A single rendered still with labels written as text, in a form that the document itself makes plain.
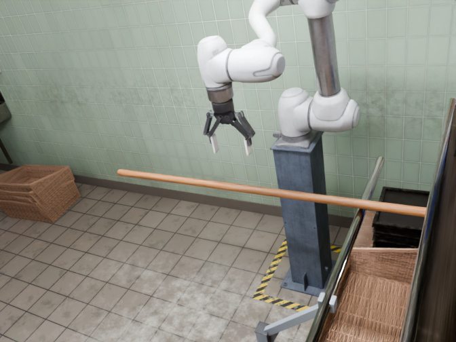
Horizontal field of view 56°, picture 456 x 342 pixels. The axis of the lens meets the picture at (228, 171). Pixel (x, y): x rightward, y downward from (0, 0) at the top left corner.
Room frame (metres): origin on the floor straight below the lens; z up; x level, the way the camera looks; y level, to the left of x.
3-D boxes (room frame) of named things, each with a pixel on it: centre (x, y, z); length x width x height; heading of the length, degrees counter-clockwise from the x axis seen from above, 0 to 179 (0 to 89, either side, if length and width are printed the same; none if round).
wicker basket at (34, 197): (3.45, 1.79, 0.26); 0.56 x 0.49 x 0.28; 63
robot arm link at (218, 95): (1.39, -0.03, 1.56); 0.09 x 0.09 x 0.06
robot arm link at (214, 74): (1.39, -0.04, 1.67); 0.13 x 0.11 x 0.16; 54
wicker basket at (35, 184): (3.46, 1.77, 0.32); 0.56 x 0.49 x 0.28; 64
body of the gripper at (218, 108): (1.39, -0.03, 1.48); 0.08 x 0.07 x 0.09; 58
